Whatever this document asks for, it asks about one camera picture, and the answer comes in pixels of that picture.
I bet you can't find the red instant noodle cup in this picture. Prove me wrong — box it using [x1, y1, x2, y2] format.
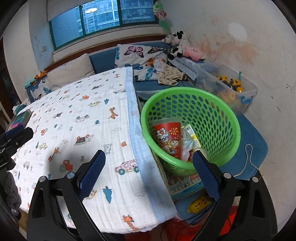
[152, 118, 182, 159]

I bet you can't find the green plastic mesh basket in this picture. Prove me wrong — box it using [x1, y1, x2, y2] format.
[140, 87, 241, 177]

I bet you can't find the black white plush cow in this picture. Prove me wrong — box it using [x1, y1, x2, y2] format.
[168, 30, 191, 60]

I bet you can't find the orange plush toy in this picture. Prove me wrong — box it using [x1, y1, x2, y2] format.
[34, 71, 47, 80]

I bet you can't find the yellow toy truck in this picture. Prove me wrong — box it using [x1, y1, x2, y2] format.
[216, 75, 244, 93]

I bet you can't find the blue sofa cushion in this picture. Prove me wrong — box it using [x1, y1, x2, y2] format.
[89, 47, 116, 74]

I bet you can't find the clear plastic toy bin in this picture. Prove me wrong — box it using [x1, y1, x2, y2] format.
[195, 63, 258, 114]

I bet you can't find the window with green frame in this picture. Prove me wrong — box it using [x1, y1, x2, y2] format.
[47, 0, 157, 50]

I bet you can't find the blue floor mat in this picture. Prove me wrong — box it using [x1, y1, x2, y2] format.
[220, 114, 268, 180]

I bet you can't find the beige cushion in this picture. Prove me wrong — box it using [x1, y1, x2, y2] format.
[47, 54, 95, 91]

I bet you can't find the yellow power strip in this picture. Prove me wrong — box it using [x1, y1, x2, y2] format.
[187, 195, 212, 213]

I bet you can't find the grey patterned cloth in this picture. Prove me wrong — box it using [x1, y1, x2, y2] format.
[168, 57, 198, 81]

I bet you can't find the paper flower decoration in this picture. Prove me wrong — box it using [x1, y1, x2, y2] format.
[152, 1, 171, 33]

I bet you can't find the colourful box on table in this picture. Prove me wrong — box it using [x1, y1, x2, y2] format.
[6, 109, 33, 132]

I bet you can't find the plastic bottle in basket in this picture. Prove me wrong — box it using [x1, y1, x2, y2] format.
[181, 122, 201, 150]

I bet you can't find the red bag on floor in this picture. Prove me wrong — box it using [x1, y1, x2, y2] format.
[159, 205, 238, 240]

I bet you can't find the grey plush toy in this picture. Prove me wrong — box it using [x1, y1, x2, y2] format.
[162, 34, 177, 46]

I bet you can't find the beige crumpled clothing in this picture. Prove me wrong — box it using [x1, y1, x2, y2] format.
[154, 59, 187, 86]

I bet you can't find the printed white table blanket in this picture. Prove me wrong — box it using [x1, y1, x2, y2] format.
[12, 67, 177, 233]

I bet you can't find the pink plush toy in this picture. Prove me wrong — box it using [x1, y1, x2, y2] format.
[183, 46, 205, 61]

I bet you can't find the butterfly print pillow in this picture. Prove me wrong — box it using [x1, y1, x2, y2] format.
[114, 44, 169, 81]

